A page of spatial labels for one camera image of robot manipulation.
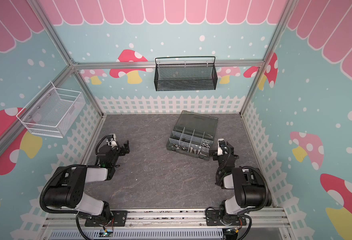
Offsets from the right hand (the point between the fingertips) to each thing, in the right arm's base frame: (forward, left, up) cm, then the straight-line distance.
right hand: (219, 142), depth 89 cm
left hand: (+2, +61, -3) cm, 61 cm away
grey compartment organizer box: (+12, +14, -8) cm, 20 cm away
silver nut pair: (+5, +6, -10) cm, 12 cm away
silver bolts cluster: (+1, +16, -10) cm, 19 cm away
